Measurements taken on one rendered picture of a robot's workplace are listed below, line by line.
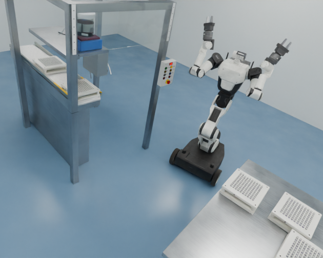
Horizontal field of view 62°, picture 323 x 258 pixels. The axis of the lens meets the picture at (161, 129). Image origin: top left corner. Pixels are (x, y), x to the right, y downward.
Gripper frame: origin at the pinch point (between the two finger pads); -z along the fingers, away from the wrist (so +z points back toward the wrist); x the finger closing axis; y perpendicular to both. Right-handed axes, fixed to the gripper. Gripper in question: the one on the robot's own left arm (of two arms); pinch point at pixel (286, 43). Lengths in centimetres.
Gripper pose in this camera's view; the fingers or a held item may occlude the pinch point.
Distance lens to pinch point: 257.7
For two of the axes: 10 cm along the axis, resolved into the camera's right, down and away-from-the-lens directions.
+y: -0.4, -4.8, 8.8
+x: -8.4, -4.5, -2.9
